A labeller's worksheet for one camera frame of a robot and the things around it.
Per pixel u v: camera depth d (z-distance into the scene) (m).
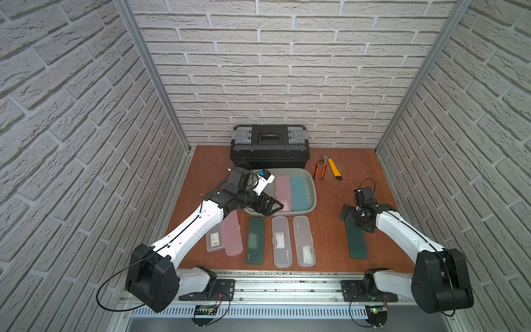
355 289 0.74
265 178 0.68
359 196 0.73
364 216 0.64
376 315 0.71
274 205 0.67
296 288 0.76
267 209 0.67
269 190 1.01
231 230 0.87
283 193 1.01
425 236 0.49
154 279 0.39
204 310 0.73
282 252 0.82
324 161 1.13
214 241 0.83
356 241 0.85
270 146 0.98
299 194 0.98
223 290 0.73
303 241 0.86
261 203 0.67
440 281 0.41
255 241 0.85
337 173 1.09
